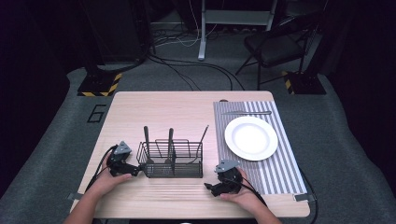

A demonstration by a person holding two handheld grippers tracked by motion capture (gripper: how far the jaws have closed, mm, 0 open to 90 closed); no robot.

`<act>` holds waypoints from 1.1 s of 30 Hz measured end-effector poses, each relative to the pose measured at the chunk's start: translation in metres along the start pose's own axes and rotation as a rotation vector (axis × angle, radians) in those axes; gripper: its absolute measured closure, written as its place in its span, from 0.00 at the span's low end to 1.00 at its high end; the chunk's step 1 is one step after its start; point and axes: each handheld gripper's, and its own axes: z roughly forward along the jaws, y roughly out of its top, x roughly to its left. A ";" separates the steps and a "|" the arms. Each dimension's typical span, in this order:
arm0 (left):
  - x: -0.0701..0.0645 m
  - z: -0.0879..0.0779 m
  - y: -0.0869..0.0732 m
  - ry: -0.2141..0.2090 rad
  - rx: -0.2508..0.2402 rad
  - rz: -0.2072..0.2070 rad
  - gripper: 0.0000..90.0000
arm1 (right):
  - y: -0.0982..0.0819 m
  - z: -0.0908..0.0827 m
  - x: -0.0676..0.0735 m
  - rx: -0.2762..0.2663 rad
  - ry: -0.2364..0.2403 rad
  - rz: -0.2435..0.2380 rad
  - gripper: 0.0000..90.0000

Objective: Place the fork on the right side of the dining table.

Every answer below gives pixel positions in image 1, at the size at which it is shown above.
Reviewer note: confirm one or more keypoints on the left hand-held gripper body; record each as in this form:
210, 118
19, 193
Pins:
120, 163

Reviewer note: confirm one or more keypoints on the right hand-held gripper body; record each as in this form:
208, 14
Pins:
229, 180

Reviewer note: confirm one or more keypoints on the person's right hand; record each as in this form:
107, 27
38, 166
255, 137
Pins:
244, 197

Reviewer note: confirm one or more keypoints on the person's left hand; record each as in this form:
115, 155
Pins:
104, 183

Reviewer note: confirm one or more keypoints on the white plate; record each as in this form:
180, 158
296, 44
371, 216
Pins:
251, 138

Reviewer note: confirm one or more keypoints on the thin dark utensil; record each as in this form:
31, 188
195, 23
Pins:
202, 138

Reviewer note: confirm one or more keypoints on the grey tape piece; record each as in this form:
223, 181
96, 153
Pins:
303, 197
74, 196

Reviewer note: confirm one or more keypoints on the grey striped placemat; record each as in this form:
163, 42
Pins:
289, 174

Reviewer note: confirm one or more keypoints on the silver knife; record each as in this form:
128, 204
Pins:
246, 113

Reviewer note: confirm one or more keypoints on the small brown round object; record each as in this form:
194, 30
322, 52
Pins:
223, 100

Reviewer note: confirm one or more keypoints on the yellow-black striped stand base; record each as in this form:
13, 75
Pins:
306, 83
99, 85

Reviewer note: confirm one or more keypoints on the black cabinet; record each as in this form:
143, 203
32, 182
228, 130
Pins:
115, 31

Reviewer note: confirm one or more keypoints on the black folding chair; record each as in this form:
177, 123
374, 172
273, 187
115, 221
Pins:
274, 46

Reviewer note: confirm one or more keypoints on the white metal stand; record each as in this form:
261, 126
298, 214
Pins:
202, 37

